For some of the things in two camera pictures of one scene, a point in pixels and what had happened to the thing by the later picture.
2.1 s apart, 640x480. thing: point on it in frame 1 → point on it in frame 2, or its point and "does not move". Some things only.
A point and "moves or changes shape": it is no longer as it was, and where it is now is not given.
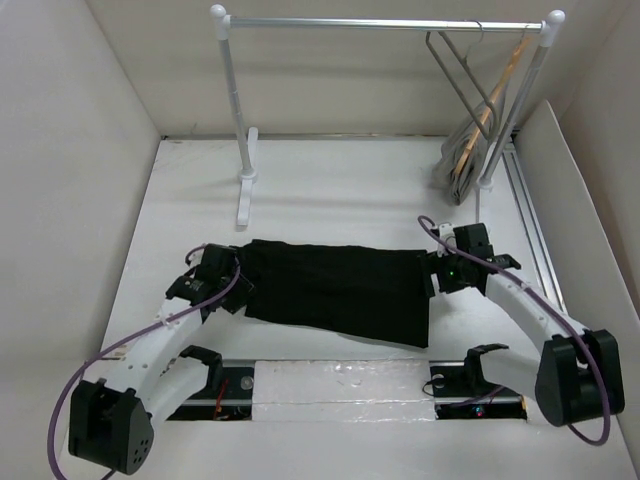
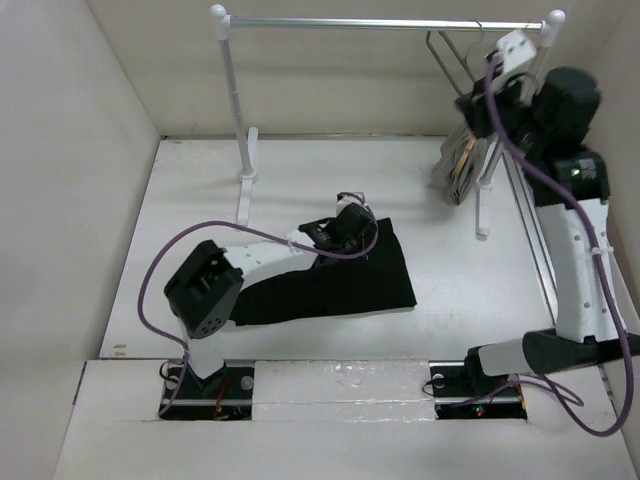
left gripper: [240, 297] → [359, 249]
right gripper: [434, 263] → [476, 103]
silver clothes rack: [249, 173] does not move
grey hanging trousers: [457, 140] does not move
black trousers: [380, 293] moves or changes shape
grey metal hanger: [464, 62] does not move
